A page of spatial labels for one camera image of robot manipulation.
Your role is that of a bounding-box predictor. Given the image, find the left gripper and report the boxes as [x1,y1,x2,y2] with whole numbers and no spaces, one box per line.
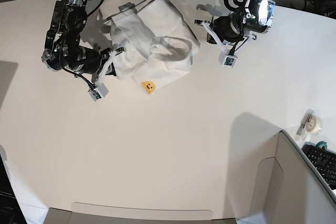
[194,15,256,56]

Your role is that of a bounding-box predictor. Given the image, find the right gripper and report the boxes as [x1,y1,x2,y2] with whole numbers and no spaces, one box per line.
[83,47,124,86]

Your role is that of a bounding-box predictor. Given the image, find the white printed t-shirt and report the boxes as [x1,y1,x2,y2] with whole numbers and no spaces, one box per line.
[110,0,200,95]

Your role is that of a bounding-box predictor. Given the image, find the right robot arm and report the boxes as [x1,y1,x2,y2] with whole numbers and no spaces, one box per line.
[41,0,116,90]

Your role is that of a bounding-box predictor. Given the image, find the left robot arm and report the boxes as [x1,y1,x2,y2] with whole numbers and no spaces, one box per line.
[194,0,276,65]

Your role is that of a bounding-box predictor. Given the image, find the grey flat panel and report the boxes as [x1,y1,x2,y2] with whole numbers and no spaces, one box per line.
[0,61,18,106]

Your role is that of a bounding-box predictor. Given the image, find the clear tape dispenser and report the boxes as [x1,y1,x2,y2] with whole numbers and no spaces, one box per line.
[296,109,322,142]

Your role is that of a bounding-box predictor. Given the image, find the green tape roll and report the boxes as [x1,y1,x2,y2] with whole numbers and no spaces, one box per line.
[316,141,328,150]

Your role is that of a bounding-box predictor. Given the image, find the black keyboard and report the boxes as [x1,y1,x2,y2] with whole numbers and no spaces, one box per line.
[301,145,336,190]

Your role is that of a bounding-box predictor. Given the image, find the grey cardboard box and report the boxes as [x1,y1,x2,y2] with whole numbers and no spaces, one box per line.
[44,131,335,223]

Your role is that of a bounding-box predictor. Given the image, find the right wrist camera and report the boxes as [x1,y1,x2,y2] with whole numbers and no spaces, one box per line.
[88,83,109,101]

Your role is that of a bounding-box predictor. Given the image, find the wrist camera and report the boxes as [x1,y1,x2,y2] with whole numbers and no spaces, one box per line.
[88,83,109,101]
[218,52,238,68]

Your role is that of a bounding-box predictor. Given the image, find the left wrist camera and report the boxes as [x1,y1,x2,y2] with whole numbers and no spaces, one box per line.
[218,52,238,68]

